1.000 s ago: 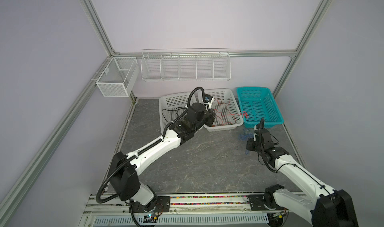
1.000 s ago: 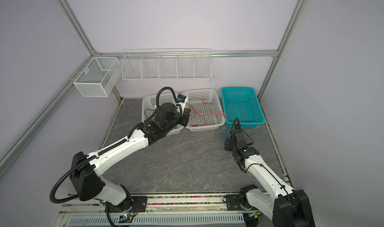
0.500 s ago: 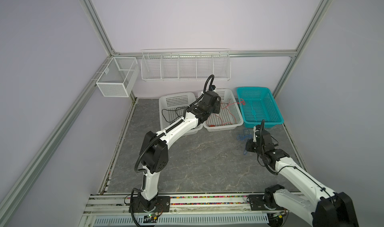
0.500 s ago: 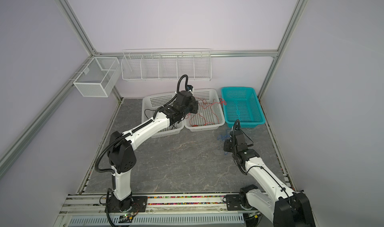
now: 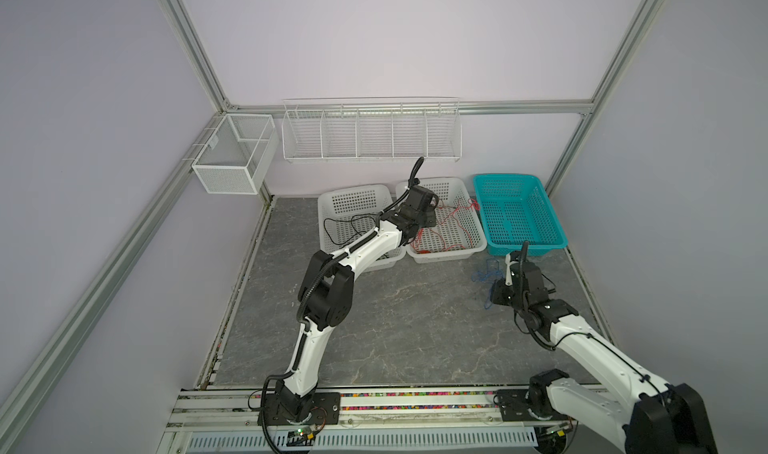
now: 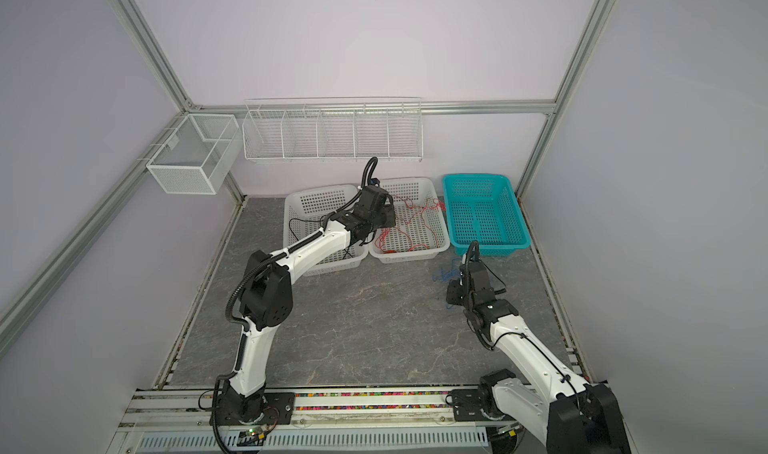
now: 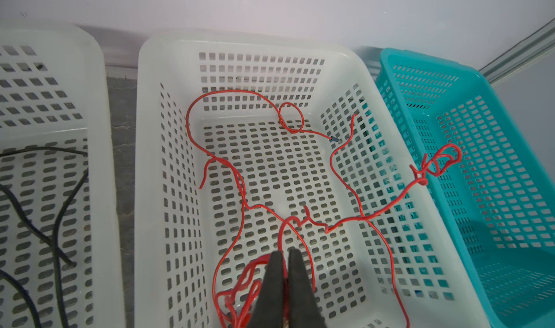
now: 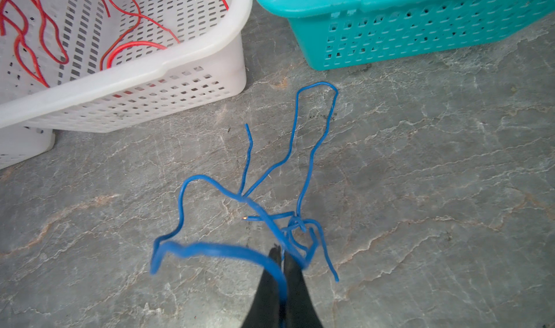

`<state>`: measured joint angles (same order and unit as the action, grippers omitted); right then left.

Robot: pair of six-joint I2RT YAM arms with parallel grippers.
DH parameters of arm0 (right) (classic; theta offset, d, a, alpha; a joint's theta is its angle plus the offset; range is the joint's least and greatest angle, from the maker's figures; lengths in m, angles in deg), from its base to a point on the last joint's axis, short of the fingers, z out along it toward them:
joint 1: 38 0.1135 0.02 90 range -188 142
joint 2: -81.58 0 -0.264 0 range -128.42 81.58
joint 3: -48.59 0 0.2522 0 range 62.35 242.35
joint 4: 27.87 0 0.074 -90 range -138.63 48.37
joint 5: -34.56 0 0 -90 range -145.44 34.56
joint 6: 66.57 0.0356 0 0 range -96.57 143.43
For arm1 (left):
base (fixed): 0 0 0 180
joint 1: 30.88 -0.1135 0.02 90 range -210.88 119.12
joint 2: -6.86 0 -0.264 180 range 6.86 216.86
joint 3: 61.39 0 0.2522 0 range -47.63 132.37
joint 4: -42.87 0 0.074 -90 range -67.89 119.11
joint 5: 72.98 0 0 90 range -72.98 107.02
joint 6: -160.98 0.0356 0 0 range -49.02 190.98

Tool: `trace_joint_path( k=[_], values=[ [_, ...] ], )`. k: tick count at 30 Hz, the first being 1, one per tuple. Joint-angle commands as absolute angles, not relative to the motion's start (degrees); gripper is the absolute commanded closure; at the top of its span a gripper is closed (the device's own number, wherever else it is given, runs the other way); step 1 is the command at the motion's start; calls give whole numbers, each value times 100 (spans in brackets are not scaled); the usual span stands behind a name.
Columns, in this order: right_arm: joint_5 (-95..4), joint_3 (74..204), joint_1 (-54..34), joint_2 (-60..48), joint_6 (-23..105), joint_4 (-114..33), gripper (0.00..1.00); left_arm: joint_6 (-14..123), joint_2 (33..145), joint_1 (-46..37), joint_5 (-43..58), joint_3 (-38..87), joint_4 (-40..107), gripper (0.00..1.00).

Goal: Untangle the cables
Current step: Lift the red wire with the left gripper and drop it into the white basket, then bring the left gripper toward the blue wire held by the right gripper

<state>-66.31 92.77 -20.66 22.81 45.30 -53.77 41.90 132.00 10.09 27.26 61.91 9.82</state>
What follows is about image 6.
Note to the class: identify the white plastic basket middle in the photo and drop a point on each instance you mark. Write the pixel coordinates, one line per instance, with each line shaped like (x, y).
(421, 232)

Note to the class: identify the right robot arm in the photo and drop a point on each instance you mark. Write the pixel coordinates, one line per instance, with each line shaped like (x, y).
(560, 408)

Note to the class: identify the white slotted cable duct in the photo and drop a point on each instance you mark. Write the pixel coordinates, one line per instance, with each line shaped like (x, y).
(322, 440)

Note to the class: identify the aluminium frame corner post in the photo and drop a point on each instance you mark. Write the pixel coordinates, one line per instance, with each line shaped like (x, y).
(141, 35)
(586, 46)

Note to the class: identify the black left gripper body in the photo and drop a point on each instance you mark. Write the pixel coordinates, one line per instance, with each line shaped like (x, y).
(386, 220)

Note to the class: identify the aluminium frame corner post left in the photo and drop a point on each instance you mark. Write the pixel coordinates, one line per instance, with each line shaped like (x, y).
(141, 35)

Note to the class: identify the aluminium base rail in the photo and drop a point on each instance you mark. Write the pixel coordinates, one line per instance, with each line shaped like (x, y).
(305, 409)

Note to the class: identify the aluminium frame corner post right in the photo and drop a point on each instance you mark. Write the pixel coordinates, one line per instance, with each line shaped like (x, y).
(586, 46)

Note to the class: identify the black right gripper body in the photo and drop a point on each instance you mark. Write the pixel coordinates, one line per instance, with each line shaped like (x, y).
(456, 294)

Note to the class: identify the white plastic basket left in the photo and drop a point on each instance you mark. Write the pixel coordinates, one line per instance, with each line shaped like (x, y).
(303, 212)

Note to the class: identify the white wire mesh box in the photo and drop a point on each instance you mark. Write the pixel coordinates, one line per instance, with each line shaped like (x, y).
(198, 155)

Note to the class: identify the white plastic basket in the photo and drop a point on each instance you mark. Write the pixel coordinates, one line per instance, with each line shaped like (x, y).
(421, 232)
(303, 212)

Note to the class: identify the teal plastic basket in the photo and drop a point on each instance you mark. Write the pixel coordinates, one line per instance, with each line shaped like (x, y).
(484, 208)

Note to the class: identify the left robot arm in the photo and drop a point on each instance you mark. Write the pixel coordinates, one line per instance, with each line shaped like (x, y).
(263, 299)

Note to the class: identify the white wire wall rack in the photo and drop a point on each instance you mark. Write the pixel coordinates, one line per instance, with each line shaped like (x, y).
(325, 129)

